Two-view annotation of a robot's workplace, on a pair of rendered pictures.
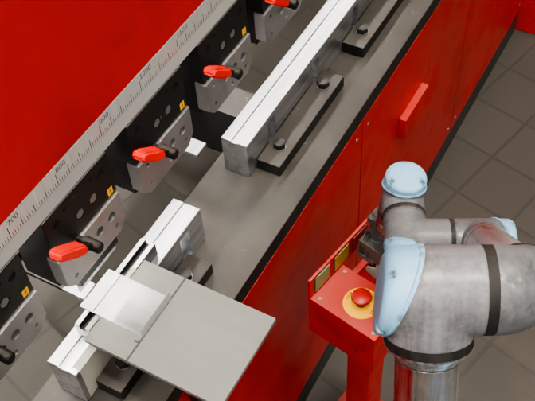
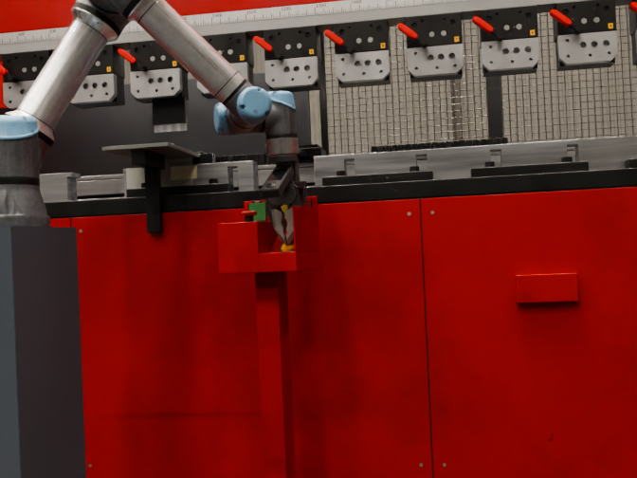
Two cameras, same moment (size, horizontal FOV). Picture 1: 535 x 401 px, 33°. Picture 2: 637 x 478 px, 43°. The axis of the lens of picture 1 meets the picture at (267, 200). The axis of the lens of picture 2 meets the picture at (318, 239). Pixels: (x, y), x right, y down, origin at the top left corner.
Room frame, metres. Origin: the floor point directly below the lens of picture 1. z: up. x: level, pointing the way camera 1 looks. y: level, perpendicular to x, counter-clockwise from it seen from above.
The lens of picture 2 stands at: (0.32, -2.02, 0.70)
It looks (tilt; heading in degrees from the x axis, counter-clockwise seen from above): 1 degrees up; 67
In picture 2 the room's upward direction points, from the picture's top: 3 degrees counter-clockwise
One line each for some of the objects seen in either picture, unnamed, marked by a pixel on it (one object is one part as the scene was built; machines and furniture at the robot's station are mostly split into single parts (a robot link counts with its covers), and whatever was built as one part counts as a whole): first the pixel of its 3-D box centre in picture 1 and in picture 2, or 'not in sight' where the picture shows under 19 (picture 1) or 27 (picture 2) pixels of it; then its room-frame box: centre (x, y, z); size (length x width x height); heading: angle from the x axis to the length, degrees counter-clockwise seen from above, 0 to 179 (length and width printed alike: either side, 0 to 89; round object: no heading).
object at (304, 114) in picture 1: (302, 120); (377, 180); (1.33, -0.09, 0.89); 0.30 x 0.05 x 0.03; 148
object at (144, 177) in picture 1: (141, 126); (225, 65); (1.00, 0.19, 1.25); 0.15 x 0.09 x 0.17; 148
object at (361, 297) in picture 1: (361, 300); (248, 217); (0.93, -0.17, 0.79); 0.04 x 0.04 x 0.04
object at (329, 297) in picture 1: (370, 293); (269, 234); (0.97, -0.19, 0.75); 0.20 x 0.16 x 0.18; 137
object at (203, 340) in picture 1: (180, 330); (153, 152); (0.77, 0.16, 1.00); 0.26 x 0.18 x 0.01; 58
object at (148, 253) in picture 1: (117, 287); (180, 160); (0.88, 0.27, 0.99); 0.20 x 0.03 x 0.03; 148
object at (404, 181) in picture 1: (402, 194); (278, 115); (0.99, -0.24, 1.03); 0.09 x 0.08 x 0.11; 174
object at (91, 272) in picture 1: (91, 252); (170, 115); (0.85, 0.29, 1.12); 0.10 x 0.02 x 0.10; 148
